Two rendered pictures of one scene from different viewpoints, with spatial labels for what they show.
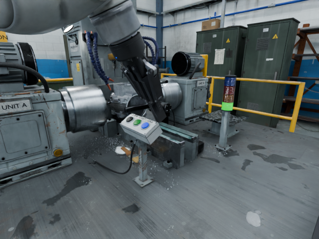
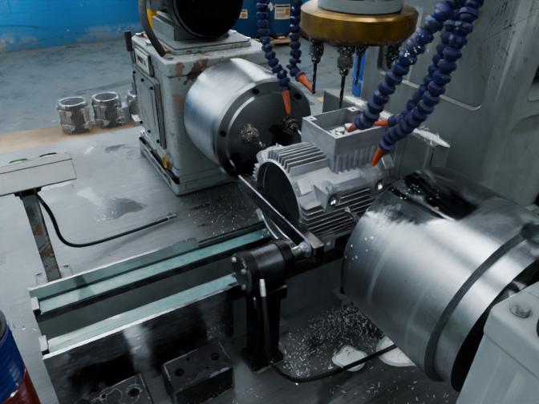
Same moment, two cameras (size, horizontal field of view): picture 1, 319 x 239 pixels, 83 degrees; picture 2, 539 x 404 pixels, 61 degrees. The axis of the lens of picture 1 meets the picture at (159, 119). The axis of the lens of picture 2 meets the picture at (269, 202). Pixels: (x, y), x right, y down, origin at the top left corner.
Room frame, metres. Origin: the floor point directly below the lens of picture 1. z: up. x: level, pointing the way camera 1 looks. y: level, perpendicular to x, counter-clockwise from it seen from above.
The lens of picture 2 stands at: (1.23, -0.54, 1.46)
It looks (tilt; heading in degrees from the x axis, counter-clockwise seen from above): 33 degrees down; 101
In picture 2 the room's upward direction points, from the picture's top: 1 degrees clockwise
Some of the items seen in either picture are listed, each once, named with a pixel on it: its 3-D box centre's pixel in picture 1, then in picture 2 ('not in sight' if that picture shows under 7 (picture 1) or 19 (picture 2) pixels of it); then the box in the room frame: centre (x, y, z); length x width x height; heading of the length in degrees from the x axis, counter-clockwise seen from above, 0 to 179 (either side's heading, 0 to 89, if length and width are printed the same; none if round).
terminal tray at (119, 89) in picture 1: (124, 89); (343, 139); (1.22, 0.23, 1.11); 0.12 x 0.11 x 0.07; 42
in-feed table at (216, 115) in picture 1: (223, 124); not in sight; (1.24, -0.46, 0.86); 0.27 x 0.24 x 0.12; 132
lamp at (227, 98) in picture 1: (228, 97); not in sight; (0.99, -0.38, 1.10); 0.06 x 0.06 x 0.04
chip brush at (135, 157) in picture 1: (130, 154); not in sight; (0.89, 0.16, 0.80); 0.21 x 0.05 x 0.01; 38
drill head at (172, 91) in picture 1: (164, 95); (468, 285); (1.41, -0.04, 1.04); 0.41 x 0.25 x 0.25; 132
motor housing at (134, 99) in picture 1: (128, 104); (322, 188); (1.19, 0.21, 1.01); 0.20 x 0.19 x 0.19; 42
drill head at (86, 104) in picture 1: (72, 109); (236, 113); (0.95, 0.47, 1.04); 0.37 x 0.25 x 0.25; 132
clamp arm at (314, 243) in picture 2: (142, 106); (275, 212); (1.12, 0.11, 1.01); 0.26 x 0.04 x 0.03; 132
